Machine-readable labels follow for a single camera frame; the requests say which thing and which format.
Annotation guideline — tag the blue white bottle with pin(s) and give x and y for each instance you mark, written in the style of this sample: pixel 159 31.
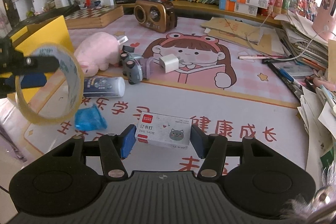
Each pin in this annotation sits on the blue white bottle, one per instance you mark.
pixel 96 87

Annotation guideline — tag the pink white pen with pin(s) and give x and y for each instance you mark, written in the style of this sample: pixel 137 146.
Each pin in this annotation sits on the pink white pen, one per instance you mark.
pixel 259 57

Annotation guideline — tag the brown retro radio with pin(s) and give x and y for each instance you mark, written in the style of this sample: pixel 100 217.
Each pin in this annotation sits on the brown retro radio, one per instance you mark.
pixel 156 15

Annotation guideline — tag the wooden chess box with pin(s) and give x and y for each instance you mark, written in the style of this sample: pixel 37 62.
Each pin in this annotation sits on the wooden chess box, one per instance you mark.
pixel 93 18

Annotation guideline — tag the white usb charger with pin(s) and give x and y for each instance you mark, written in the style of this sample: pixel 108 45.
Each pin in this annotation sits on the white usb charger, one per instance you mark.
pixel 169 63

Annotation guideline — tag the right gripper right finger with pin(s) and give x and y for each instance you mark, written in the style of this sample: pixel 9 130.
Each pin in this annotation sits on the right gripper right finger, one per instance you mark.
pixel 212 149

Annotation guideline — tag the blue bag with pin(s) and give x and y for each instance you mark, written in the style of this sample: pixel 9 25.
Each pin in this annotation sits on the blue bag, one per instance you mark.
pixel 89 119

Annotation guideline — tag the white staples box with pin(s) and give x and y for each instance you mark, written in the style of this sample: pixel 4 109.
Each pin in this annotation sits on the white staples box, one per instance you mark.
pixel 164 130

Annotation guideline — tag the stack of papers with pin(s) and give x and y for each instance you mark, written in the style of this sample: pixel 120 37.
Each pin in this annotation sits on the stack of papers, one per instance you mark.
pixel 307 73

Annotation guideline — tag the yellow tape roll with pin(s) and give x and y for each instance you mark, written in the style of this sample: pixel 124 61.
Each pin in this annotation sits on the yellow tape roll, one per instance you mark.
pixel 30 111

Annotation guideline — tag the pink cylinder holder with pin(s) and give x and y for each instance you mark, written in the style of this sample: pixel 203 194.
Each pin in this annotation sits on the pink cylinder holder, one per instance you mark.
pixel 324 22

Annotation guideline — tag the black electronic keyboard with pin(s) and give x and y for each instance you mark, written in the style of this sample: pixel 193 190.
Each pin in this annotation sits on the black electronic keyboard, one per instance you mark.
pixel 65 11

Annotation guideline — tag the pink cartoon desk mat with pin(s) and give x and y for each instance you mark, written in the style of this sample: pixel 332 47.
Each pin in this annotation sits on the pink cartoon desk mat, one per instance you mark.
pixel 258 105

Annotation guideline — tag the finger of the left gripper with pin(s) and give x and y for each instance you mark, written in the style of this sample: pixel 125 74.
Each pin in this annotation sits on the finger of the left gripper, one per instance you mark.
pixel 29 81
pixel 34 64

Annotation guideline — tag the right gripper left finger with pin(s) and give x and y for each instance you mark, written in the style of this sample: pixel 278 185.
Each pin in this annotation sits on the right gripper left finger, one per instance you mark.
pixel 115 148

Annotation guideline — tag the yellow cardboard box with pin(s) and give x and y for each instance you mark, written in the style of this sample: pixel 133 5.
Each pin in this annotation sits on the yellow cardboard box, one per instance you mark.
pixel 50 37

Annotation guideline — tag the grey toy car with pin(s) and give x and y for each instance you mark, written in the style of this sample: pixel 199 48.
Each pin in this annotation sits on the grey toy car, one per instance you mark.
pixel 134 66

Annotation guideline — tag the pink plush pig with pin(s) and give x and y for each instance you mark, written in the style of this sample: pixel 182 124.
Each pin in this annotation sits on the pink plush pig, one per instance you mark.
pixel 98 51

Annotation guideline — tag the orange white box lower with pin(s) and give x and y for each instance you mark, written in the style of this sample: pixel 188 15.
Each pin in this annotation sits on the orange white box lower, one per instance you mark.
pixel 241 8

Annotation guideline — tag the brown paper envelopes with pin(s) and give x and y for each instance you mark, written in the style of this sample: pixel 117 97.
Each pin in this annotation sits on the brown paper envelopes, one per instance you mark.
pixel 262 39

